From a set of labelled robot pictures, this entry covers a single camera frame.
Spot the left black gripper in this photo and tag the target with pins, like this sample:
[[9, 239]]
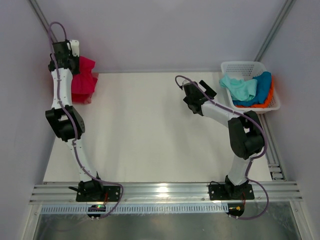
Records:
[[76, 70]]

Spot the magenta t shirt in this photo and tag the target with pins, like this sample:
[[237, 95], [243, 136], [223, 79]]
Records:
[[84, 83]]

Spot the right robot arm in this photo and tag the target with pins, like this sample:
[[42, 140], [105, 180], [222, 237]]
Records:
[[247, 139]]

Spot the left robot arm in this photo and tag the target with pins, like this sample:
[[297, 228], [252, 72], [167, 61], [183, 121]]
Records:
[[66, 122]]

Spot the red folded t shirt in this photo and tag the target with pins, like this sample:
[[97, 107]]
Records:
[[78, 98]]

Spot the left controller board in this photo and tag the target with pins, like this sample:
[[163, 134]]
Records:
[[96, 211]]

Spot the controller board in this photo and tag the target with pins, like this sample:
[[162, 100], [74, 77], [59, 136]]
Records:
[[96, 211], [235, 210]]

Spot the white plastic basket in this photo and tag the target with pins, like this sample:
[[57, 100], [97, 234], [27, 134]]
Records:
[[266, 99]]

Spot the mint green t shirt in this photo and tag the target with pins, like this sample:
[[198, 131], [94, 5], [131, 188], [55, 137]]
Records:
[[239, 89]]

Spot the blue t shirt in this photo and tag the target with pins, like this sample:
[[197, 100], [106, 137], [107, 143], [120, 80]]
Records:
[[261, 87]]

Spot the orange t shirt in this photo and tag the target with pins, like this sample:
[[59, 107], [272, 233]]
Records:
[[268, 97]]

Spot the right controller board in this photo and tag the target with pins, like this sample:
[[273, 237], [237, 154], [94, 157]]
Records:
[[235, 210]]

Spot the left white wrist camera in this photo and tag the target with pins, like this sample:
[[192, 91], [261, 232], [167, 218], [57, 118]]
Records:
[[75, 47]]

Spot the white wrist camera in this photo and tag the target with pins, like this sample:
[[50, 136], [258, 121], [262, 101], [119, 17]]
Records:
[[184, 82], [75, 47]]

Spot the left corner frame post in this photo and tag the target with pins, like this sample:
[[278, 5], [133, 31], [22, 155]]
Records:
[[35, 7]]

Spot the corner frame post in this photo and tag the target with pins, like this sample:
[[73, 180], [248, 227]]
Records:
[[275, 28], [35, 7]]

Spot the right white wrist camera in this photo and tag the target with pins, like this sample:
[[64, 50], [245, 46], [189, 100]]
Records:
[[184, 82]]

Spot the aluminium mounting rail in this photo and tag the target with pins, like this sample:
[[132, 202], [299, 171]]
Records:
[[163, 193]]

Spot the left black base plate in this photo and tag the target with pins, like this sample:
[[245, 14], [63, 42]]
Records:
[[108, 193]]

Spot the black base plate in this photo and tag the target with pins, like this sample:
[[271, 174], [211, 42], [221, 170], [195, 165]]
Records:
[[228, 191], [108, 193]]

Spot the slotted grey cable duct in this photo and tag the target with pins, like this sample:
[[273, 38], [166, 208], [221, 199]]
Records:
[[144, 208]]

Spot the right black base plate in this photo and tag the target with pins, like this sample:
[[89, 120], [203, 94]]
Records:
[[228, 191]]

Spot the right corner frame post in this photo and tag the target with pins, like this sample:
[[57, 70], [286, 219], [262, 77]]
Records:
[[275, 28]]

